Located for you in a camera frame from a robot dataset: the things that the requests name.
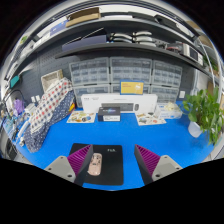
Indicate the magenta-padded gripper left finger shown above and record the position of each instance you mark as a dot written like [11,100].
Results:
[75,163]

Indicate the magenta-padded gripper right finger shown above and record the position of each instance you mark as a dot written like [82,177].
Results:
[151,163]

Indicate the black mouse pad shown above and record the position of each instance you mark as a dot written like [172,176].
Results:
[111,166]

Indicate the dark blue dotted cloth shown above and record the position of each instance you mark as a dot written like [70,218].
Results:
[40,136]

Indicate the illustrated paper sheet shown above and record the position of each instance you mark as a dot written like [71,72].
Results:
[150,119]
[81,117]

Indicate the white and blue tissue box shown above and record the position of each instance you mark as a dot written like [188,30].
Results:
[168,111]

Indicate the small yellow object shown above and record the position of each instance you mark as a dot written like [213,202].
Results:
[72,107]

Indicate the small black box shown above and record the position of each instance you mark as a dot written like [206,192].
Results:
[109,114]

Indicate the long white keyboard box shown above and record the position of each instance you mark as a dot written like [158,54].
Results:
[93,101]

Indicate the red white checkered cloth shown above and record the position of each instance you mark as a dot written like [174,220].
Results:
[50,103]

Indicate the green potted plant white pot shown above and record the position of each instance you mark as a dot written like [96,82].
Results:
[203,113]

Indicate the small purple object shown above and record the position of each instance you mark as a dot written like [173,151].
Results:
[19,106]

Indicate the white woven basket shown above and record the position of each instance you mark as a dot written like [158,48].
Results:
[51,79]

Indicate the white wall socket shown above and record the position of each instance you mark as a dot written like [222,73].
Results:
[182,94]

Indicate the yellow card blue frame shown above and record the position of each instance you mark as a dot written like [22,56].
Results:
[132,87]

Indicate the teal wall-mounted object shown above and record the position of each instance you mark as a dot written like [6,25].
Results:
[15,81]

